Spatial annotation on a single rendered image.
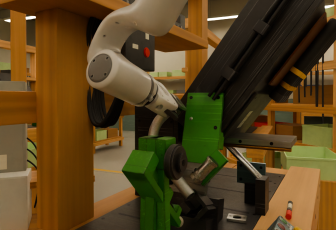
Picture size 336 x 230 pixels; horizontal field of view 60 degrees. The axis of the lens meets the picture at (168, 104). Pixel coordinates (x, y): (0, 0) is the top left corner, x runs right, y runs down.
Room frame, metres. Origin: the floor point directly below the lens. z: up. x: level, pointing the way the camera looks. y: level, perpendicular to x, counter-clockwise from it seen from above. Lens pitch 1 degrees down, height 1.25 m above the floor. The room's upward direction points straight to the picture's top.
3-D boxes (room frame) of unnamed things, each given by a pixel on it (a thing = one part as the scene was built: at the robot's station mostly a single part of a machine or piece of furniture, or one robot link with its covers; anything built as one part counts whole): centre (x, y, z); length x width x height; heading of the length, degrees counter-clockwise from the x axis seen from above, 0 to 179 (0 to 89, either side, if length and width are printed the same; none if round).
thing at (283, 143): (1.00, -0.22, 1.11); 0.39 x 0.16 x 0.03; 61
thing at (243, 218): (0.85, -0.20, 0.90); 0.06 x 0.04 x 0.01; 70
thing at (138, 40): (0.98, 0.14, 1.42); 0.17 x 0.12 x 0.15; 151
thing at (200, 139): (0.88, -0.12, 1.17); 0.13 x 0.12 x 0.20; 151
